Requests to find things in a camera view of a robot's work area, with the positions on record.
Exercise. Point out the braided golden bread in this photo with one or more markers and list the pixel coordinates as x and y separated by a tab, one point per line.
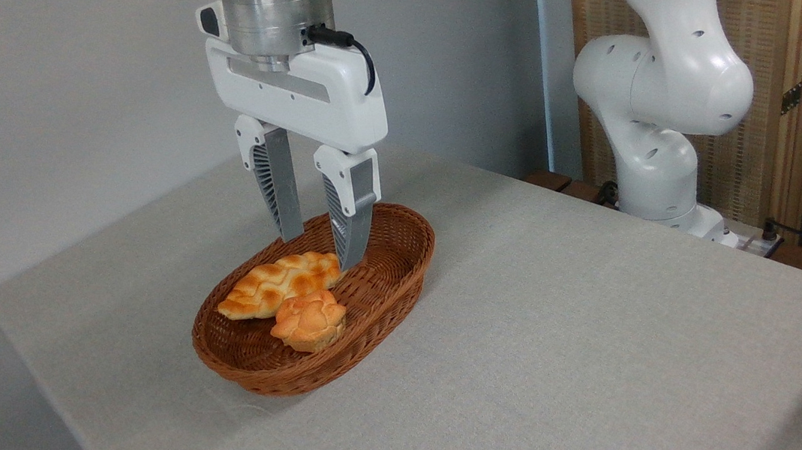
272	285

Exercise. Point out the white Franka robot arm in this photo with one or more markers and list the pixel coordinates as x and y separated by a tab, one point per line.
685	72

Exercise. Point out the brown wicker basket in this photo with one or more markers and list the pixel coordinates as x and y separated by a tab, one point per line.
382	287

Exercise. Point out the grey tablecloth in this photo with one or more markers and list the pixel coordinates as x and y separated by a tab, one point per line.
574	356

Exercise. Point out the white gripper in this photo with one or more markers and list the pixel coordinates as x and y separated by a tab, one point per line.
327	105

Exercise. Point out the round flower-shaped bread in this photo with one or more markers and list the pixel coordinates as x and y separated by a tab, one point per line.
310	322

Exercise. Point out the wooden rattan screen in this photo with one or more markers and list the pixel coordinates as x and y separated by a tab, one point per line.
768	2

